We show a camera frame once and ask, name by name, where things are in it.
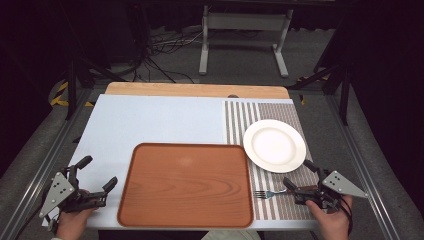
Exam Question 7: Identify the aluminium frame rail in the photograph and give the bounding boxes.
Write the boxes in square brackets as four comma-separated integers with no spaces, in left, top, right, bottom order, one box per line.
[0,88,96,240]
[324,94,403,240]

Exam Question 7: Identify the striped grey placemat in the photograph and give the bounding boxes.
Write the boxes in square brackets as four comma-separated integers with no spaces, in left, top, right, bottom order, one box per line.
[223,99,320,222]

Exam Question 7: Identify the pale blue table board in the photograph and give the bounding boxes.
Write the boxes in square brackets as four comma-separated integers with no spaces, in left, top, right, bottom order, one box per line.
[42,93,320,232]

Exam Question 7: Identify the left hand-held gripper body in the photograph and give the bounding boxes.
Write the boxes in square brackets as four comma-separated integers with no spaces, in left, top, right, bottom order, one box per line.
[39,165,108,220]

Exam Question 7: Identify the person's pale trousers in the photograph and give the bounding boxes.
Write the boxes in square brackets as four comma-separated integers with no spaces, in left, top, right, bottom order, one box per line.
[201,229,263,240]

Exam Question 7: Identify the metal fork with brown handle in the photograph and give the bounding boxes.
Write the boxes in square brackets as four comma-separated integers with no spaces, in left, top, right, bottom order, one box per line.
[254,187,318,200]

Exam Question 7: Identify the person's left hand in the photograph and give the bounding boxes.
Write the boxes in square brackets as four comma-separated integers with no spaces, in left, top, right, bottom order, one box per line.
[54,207,98,240]

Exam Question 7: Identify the black tripod stand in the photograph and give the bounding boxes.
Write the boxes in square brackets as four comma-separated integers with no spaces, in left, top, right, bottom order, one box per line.
[286,61,353,127]
[64,56,129,122]

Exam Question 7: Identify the white metal stand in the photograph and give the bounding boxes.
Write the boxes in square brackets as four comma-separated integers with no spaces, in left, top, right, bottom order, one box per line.
[198,4,295,79]

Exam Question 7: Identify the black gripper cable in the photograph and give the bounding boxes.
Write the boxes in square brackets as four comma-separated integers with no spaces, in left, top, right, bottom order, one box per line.
[338,196,355,237]

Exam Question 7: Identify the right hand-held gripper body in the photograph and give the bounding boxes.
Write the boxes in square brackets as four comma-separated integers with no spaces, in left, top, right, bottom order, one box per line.
[294,168,369,211]

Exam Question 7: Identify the bundle of floor cables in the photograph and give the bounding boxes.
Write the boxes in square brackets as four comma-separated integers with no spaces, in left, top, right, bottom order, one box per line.
[131,28,205,84]

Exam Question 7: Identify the brown wood-grain tray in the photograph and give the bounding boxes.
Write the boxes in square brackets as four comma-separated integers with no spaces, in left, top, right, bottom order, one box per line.
[117,142,255,229]

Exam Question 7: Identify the white round plate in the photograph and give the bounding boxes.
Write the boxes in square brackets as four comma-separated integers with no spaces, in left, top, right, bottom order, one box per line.
[242,119,307,174]

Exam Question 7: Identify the person's right hand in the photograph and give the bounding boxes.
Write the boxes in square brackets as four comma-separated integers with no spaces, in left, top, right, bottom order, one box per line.
[305,194,354,240]

